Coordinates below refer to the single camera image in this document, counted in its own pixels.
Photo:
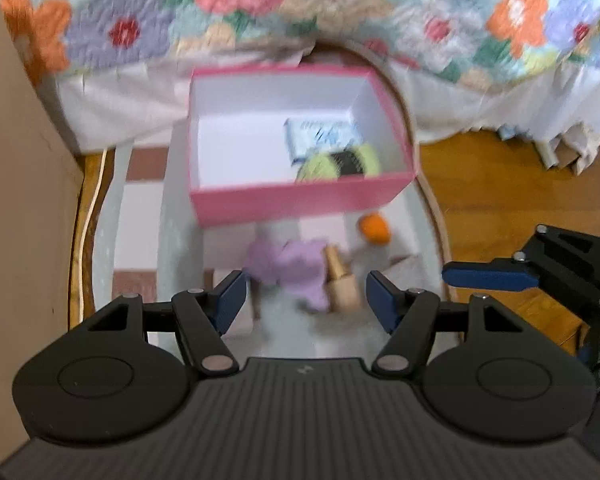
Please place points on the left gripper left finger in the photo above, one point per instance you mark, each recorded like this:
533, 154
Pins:
202, 318

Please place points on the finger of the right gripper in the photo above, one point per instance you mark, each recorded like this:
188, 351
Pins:
507, 275

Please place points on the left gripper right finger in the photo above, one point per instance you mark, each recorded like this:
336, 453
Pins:
408, 317

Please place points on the wooden cap perfume bottle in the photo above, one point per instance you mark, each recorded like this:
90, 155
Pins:
341, 284

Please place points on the purple cloth item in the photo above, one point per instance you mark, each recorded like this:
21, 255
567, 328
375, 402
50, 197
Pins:
297, 266

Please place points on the orange makeup sponge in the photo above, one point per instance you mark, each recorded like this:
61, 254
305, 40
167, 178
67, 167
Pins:
375, 229

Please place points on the round checkered rug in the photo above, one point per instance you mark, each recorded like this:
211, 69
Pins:
143, 236

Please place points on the yellow green black roll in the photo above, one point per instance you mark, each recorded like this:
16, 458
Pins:
355, 160

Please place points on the pink cardboard box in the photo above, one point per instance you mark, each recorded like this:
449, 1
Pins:
277, 142

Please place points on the white patterned small box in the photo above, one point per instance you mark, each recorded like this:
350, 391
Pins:
305, 135

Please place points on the beige cardboard panel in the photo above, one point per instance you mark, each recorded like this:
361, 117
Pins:
40, 184

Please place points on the floral quilt bedspread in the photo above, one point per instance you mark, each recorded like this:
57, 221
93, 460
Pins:
478, 43

